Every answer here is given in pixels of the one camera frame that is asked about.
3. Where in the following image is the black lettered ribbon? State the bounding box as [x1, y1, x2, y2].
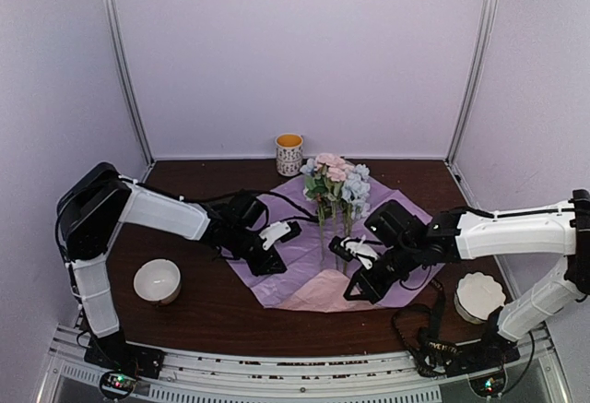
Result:
[390, 278, 459, 378]

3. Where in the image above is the left aluminium frame post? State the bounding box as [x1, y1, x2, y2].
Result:
[102, 0, 155, 166]

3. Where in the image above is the white scalloped bowl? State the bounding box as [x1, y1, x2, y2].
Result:
[454, 272, 506, 325]

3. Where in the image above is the front aluminium rail base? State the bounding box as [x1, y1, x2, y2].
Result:
[39, 322, 566, 403]

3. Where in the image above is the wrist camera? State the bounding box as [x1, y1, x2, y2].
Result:
[259, 221, 301, 251]
[328, 236, 381, 270]

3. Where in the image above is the pink fake flower stem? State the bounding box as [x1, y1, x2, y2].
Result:
[315, 153, 348, 261]

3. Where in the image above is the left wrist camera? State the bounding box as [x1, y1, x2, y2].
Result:
[259, 221, 301, 251]

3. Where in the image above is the right aluminium frame post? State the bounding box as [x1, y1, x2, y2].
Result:
[445, 0, 499, 166]

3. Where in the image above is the white fake flower stem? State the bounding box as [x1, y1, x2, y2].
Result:
[301, 158, 336, 268]

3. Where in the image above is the purple pink wrapping paper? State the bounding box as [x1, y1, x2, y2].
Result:
[227, 176, 443, 313]

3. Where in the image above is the aluminium frame post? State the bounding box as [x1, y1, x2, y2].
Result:
[445, 0, 499, 166]
[102, 0, 155, 166]

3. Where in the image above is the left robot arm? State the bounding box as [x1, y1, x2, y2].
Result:
[54, 162, 301, 378]

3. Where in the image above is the white round bowl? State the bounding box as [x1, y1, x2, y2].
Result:
[133, 259, 182, 306]

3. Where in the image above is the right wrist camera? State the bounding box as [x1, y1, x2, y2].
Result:
[328, 236, 381, 270]

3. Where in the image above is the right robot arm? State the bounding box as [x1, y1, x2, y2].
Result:
[329, 189, 589, 377]

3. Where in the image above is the patterned mug orange inside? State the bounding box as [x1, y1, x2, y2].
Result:
[276, 134, 303, 177]

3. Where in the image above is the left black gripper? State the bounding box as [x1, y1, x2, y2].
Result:
[228, 225, 289, 278]

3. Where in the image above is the blue fake flower stem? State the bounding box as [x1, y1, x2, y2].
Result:
[341, 164, 371, 236]

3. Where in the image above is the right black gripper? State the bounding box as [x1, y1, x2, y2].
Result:
[345, 240, 420, 305]

